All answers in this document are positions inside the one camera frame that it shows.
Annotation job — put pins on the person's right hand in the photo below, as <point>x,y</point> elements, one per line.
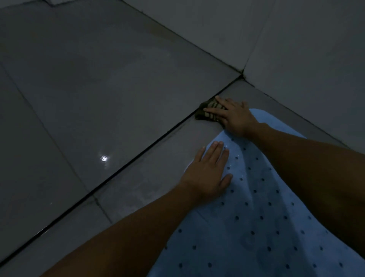
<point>238,118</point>

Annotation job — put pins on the dark green striped cloth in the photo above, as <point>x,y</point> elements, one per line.
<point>204,114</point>

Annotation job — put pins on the person's left forearm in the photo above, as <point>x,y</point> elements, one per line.
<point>128,239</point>

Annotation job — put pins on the person's left hand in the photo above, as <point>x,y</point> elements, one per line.
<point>205,177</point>

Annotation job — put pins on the person's right forearm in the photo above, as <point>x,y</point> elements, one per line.
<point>319,177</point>

